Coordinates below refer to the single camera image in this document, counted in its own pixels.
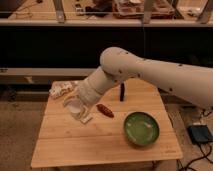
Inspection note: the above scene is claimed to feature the brown red chili toy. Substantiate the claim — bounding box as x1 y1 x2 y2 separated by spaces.
97 104 114 118

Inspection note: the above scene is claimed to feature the black power adapter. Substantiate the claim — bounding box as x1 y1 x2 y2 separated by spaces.
187 125 213 144

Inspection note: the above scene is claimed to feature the green bowl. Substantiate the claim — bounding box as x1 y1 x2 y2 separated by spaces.
123 112 160 146

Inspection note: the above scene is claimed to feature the black upright eraser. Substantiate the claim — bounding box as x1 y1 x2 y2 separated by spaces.
120 83 125 101

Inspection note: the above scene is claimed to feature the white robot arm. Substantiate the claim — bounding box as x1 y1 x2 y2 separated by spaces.
63 47 213 115

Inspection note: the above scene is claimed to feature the black floor cable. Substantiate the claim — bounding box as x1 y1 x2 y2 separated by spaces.
176 106 213 171

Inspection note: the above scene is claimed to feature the white flat sponge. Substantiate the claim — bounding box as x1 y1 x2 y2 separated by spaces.
80 114 93 124

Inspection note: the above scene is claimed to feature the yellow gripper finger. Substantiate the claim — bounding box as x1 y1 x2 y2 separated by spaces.
74 106 89 120
63 94 77 106

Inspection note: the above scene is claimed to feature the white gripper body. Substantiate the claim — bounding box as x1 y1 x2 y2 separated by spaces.
76 79 102 104

